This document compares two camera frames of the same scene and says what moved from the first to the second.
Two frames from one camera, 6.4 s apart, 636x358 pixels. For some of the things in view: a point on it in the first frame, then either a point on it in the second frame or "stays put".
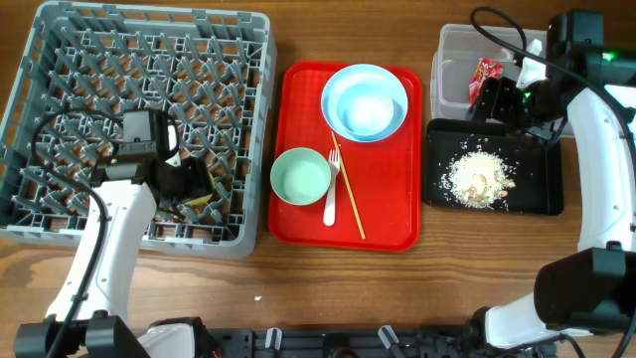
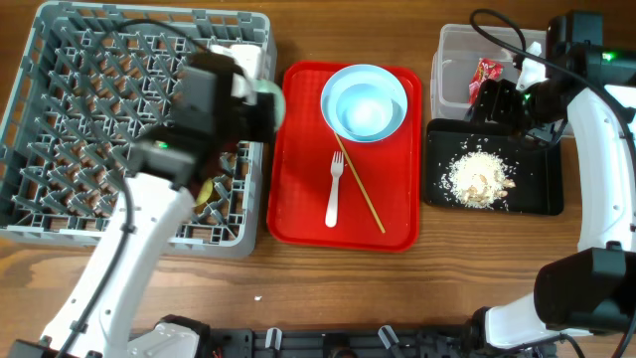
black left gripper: (199, 182) -> (261, 110)
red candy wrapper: (486, 69) stays put
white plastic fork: (333, 166) stays put
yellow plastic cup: (203, 199) stays put
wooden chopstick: (349, 187) -> (360, 184)
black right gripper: (492, 102) stays put
